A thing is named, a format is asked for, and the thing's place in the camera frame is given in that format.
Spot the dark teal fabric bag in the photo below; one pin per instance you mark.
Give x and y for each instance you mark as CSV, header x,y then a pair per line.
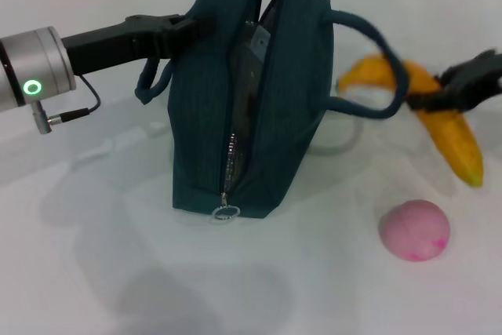
x,y
204,95

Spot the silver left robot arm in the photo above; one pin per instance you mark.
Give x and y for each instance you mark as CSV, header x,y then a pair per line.
x,y
27,68

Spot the clear container with blue rim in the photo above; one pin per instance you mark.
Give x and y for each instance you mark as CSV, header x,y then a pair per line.
x,y
259,41

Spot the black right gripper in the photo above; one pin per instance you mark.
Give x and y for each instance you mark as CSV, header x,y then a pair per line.
x,y
488,88

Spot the yellow banana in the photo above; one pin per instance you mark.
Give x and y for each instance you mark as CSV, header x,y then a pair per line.
x,y
455,143

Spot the pink peach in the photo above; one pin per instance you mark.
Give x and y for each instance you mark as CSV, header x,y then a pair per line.
x,y
415,233

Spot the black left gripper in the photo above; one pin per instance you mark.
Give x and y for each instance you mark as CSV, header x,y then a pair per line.
x,y
117,44

